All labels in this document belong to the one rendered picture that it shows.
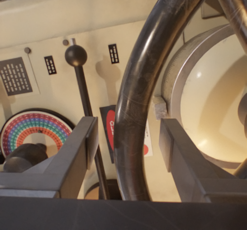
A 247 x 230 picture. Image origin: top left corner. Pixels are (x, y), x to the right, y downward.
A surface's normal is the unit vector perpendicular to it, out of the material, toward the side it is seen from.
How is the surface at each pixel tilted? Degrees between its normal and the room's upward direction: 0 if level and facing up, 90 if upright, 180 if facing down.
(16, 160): 93
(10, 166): 81
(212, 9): 90
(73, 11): 90
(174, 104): 90
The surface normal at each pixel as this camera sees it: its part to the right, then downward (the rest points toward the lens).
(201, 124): -0.48, 0.42
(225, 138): -0.11, 0.39
